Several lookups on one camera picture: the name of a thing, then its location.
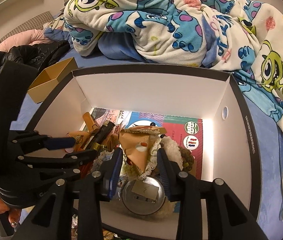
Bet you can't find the monster print fleece blanket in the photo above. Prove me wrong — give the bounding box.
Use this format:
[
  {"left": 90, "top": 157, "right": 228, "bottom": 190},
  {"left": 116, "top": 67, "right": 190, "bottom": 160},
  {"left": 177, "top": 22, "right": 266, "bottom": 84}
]
[{"left": 44, "top": 0, "right": 283, "bottom": 222}]

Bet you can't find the round silver tin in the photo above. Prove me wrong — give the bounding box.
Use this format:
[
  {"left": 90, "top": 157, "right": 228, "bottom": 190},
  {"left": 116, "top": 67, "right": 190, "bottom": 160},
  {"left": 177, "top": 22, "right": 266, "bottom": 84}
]
[{"left": 120, "top": 177, "right": 165, "bottom": 216}]

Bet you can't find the small brown cardboard box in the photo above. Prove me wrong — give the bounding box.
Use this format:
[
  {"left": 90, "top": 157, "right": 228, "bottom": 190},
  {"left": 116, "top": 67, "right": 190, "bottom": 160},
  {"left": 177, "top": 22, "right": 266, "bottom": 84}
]
[{"left": 28, "top": 57, "right": 78, "bottom": 103}]

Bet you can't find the cream knitted scrunchie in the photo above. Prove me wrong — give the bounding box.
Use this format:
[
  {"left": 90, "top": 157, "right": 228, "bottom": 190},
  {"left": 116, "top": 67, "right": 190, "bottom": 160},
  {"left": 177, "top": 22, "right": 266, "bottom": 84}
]
[{"left": 120, "top": 136, "right": 183, "bottom": 180}]

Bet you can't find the dark brown fluffy scrunchie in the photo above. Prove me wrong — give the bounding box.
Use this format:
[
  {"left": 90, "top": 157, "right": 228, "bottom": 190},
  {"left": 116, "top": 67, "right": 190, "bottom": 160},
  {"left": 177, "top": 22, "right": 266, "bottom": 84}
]
[{"left": 179, "top": 146, "right": 195, "bottom": 172}]

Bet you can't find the blue pillow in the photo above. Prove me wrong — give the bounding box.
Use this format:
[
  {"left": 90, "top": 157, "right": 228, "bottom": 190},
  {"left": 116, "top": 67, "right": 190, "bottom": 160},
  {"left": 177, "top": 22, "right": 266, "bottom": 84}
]
[{"left": 98, "top": 33, "right": 145, "bottom": 62}]

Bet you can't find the colourful printed card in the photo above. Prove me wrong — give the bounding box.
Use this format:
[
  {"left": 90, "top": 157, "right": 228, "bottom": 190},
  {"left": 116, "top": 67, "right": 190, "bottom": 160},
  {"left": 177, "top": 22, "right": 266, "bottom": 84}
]
[{"left": 91, "top": 107, "right": 203, "bottom": 179}]

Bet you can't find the black puffy jacket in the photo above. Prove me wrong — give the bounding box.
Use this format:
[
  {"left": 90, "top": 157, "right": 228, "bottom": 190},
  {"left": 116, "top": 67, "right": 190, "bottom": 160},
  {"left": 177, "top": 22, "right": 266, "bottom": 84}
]
[{"left": 0, "top": 40, "right": 71, "bottom": 73}]

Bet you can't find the black gold lighter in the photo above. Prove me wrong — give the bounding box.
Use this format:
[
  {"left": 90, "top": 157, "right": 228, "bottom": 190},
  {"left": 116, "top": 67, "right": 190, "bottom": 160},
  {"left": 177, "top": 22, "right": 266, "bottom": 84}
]
[{"left": 83, "top": 120, "right": 115, "bottom": 150}]

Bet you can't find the large black cardboard box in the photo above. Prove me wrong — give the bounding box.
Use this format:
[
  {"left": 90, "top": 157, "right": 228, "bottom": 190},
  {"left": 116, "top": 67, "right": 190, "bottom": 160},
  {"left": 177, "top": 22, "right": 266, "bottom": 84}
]
[{"left": 27, "top": 64, "right": 265, "bottom": 239}]

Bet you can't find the pink quilted blanket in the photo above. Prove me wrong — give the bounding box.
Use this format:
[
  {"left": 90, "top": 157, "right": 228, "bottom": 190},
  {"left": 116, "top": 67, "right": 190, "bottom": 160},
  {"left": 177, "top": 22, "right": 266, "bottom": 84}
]
[{"left": 0, "top": 29, "right": 52, "bottom": 111}]

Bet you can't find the brown triangular snack packet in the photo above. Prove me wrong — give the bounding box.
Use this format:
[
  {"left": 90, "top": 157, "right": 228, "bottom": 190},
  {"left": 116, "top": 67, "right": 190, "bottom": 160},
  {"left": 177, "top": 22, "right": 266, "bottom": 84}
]
[
  {"left": 67, "top": 131, "right": 90, "bottom": 152},
  {"left": 119, "top": 125, "right": 166, "bottom": 180}
]

